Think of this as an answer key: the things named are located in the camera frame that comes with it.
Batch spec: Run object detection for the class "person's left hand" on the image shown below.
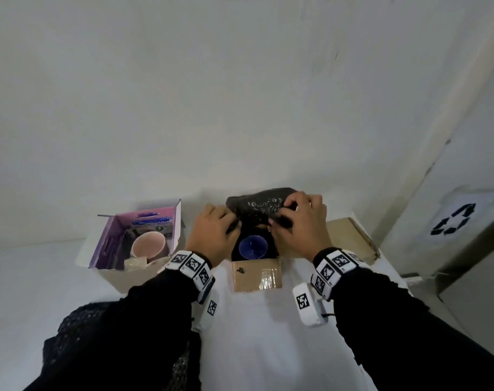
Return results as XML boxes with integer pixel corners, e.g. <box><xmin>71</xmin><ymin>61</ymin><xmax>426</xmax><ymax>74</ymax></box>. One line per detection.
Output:
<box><xmin>185</xmin><ymin>204</ymin><xmax>243</xmax><ymax>268</ymax></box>

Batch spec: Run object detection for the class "person's right hand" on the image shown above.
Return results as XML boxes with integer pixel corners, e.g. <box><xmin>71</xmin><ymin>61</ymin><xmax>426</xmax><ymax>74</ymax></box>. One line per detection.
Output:
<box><xmin>269</xmin><ymin>191</ymin><xmax>333</xmax><ymax>263</ymax></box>

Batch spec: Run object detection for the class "black sparkly cloth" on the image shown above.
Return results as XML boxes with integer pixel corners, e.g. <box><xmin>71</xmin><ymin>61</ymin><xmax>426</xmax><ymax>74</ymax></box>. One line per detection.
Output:
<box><xmin>226</xmin><ymin>187</ymin><xmax>299</xmax><ymax>230</ymax></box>

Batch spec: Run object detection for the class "person's left forearm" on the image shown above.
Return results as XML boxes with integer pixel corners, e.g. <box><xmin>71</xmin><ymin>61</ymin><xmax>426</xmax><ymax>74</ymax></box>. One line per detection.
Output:
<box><xmin>57</xmin><ymin>268</ymin><xmax>200</xmax><ymax>391</ymax></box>

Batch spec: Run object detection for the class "person's right forearm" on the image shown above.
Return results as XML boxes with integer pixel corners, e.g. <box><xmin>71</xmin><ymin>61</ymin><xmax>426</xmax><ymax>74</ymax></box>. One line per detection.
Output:
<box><xmin>332</xmin><ymin>266</ymin><xmax>494</xmax><ymax>391</ymax></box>

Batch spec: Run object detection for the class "blue cup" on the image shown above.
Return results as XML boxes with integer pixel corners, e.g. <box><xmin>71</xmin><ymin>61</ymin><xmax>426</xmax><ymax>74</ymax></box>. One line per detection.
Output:
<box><xmin>238</xmin><ymin>235</ymin><xmax>268</xmax><ymax>260</ymax></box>

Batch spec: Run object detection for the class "brown cardboard box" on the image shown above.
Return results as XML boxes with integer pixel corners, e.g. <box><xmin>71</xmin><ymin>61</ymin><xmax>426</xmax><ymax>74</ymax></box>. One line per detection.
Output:
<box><xmin>230</xmin><ymin>217</ymin><xmax>380</xmax><ymax>293</ymax></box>

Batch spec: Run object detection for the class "left marker wristband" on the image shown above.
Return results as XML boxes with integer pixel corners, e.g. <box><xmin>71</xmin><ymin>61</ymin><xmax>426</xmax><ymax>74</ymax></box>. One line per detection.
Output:
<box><xmin>164</xmin><ymin>250</ymin><xmax>216</xmax><ymax>304</ymax></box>

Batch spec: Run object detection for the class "marker wristband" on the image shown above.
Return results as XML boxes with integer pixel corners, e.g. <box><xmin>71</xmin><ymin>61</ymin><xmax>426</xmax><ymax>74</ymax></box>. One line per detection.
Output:
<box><xmin>310</xmin><ymin>247</ymin><xmax>370</xmax><ymax>302</ymax></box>
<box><xmin>164</xmin><ymin>250</ymin><xmax>216</xmax><ymax>304</ymax></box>

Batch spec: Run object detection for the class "right marker wristband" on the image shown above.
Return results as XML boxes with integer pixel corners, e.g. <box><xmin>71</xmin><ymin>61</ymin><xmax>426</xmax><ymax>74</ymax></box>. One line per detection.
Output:
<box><xmin>310</xmin><ymin>247</ymin><xmax>370</xmax><ymax>302</ymax></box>

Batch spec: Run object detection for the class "pink cup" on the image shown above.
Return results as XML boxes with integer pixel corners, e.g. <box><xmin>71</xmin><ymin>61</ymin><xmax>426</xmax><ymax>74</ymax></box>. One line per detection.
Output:
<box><xmin>130</xmin><ymin>231</ymin><xmax>169</xmax><ymax>263</ymax></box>

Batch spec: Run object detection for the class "purple cardboard box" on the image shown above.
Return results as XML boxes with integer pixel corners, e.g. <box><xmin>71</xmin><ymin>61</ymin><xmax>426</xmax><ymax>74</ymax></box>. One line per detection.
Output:
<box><xmin>76</xmin><ymin>199</ymin><xmax>187</xmax><ymax>294</ymax></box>

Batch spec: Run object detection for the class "black lace garment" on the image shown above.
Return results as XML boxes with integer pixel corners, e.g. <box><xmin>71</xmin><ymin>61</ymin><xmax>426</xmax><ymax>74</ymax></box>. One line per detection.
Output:
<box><xmin>24</xmin><ymin>300</ymin><xmax>203</xmax><ymax>391</ymax></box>

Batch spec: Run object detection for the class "white recycling bin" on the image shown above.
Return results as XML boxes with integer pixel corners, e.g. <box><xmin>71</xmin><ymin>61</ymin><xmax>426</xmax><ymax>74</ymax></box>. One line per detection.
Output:
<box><xmin>378</xmin><ymin>49</ymin><xmax>494</xmax><ymax>365</ymax></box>

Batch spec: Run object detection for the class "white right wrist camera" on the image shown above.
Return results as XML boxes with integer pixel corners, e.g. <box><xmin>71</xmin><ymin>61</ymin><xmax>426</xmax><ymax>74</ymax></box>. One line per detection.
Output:
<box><xmin>292</xmin><ymin>282</ymin><xmax>335</xmax><ymax>327</ymax></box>

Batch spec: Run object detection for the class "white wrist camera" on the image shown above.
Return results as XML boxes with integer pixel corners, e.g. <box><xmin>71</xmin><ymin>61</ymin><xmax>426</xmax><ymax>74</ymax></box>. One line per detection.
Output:
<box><xmin>191</xmin><ymin>289</ymin><xmax>220</xmax><ymax>334</ymax></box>
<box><xmin>292</xmin><ymin>282</ymin><xmax>335</xmax><ymax>327</ymax></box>

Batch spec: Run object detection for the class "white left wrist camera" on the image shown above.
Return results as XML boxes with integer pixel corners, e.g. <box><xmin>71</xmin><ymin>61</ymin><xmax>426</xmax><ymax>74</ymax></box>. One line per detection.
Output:
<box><xmin>191</xmin><ymin>289</ymin><xmax>220</xmax><ymax>334</ymax></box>

